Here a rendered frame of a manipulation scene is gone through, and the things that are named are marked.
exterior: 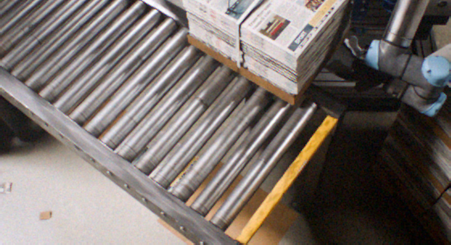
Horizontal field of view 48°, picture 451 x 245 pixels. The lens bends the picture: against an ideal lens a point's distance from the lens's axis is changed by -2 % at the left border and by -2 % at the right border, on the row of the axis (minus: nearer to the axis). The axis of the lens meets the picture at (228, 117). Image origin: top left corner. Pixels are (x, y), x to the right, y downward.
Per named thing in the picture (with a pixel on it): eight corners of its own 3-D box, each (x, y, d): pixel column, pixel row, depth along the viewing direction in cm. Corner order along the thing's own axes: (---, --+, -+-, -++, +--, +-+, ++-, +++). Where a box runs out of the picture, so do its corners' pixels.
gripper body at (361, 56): (365, 41, 146) (402, 60, 142) (358, 59, 154) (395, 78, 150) (351, 58, 143) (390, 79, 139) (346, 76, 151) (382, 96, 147)
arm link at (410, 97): (452, 89, 138) (442, 104, 145) (415, 69, 141) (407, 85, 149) (440, 109, 135) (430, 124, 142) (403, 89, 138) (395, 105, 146)
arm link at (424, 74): (407, 65, 129) (397, 89, 138) (449, 83, 126) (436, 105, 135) (416, 43, 132) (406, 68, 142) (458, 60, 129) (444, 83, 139)
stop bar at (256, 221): (338, 122, 141) (339, 119, 139) (245, 249, 125) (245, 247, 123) (328, 117, 142) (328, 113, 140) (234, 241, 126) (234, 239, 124)
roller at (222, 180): (300, 99, 151) (302, 90, 146) (201, 225, 133) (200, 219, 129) (286, 91, 152) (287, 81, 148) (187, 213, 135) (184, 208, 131)
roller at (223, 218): (319, 110, 149) (321, 101, 144) (221, 239, 131) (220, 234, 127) (304, 102, 150) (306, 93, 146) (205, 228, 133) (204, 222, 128)
